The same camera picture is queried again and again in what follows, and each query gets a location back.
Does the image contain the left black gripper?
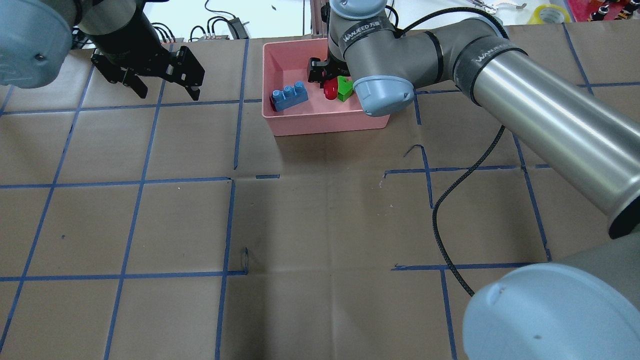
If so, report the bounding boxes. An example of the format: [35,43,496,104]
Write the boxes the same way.
[90,45,206,101]

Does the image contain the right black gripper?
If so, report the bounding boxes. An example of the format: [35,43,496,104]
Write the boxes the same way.
[307,55,351,85]

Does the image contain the red toy block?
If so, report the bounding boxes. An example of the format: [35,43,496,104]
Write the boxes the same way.
[322,77,338,101]

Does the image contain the green toy block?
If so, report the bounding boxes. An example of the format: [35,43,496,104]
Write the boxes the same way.
[336,75,354,103]

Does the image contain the blue toy block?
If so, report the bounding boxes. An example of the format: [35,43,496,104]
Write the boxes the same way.
[269,80,309,112]

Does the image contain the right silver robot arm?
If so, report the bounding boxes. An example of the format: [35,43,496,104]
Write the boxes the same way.
[308,0,640,360]

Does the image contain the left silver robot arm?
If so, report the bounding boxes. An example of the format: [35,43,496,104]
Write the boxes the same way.
[0,0,205,101]

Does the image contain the pink plastic box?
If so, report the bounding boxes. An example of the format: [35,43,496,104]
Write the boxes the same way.
[262,38,390,136]

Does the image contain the black power adapter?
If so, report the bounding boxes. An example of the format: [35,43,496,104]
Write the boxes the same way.
[227,17,250,40]

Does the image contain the yellow tape roll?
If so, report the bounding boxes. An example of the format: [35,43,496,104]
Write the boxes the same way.
[526,4,572,25]

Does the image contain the red plastic tray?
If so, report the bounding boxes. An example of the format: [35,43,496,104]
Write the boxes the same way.
[566,0,639,22]

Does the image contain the aluminium frame post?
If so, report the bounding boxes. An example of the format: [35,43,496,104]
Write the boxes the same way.
[309,0,330,38]

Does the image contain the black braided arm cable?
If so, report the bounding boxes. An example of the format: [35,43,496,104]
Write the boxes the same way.
[395,7,507,298]

